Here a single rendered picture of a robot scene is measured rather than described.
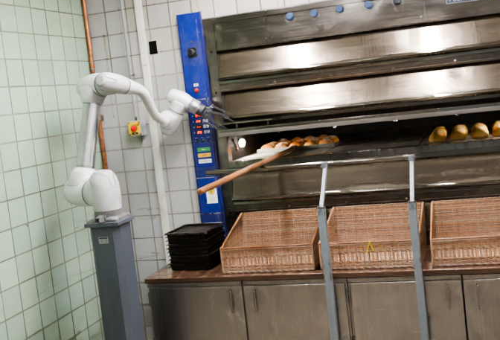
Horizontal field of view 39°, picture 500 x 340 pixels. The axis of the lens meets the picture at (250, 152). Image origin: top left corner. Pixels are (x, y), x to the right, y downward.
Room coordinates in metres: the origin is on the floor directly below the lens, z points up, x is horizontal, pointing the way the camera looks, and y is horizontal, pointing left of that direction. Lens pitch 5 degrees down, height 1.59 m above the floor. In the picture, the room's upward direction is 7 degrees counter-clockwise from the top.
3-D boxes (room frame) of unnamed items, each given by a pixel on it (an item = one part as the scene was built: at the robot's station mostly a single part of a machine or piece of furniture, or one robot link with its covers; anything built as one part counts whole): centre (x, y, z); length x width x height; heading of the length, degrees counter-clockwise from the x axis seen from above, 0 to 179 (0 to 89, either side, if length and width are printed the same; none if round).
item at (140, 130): (4.71, 0.72, 1.46); 0.10 x 0.07 x 0.10; 72
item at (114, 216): (3.87, 0.82, 1.03); 0.22 x 0.18 x 0.06; 162
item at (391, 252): (4.03, -0.65, 0.72); 0.56 x 0.49 x 0.28; 71
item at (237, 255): (4.22, -0.09, 0.72); 0.56 x 0.49 x 0.28; 73
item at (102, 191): (3.90, 0.82, 1.17); 0.18 x 0.16 x 0.22; 51
